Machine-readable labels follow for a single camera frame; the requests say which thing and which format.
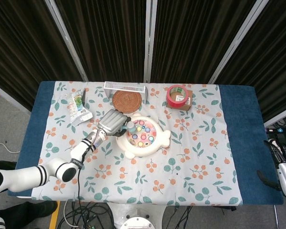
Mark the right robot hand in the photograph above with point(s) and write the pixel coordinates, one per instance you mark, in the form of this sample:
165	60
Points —
282	167

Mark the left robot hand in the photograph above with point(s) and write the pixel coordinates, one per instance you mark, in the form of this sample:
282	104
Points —
112	124

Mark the teal toy hammer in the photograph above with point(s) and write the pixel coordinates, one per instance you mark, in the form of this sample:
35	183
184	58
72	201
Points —
131	127

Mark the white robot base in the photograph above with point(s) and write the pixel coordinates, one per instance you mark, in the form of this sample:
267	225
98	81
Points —
137	217

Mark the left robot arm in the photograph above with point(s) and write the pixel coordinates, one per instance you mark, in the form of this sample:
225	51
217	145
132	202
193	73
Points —
50	167

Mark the white fish-shaped toy board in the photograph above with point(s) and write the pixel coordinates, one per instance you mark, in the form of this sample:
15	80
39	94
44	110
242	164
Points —
144	137

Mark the round woven rattan coaster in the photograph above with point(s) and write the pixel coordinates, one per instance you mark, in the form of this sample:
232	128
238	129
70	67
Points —
127	100

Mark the black power strip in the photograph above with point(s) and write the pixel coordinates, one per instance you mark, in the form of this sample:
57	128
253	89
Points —
280	130

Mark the metal mesh rack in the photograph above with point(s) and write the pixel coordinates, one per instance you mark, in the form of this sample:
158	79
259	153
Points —
126	89

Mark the crumpled snack bag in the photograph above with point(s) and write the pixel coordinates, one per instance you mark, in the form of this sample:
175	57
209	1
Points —
77	107

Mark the blue table cover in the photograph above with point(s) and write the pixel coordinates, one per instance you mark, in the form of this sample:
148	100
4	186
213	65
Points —
245	133

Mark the floral tablecloth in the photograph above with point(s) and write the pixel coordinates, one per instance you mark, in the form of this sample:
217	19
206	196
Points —
145	171

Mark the red tape roll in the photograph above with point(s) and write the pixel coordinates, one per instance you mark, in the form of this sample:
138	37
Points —
176	96

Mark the brown cardboard box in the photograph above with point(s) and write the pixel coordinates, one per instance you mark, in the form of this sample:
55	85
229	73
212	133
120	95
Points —
187	100

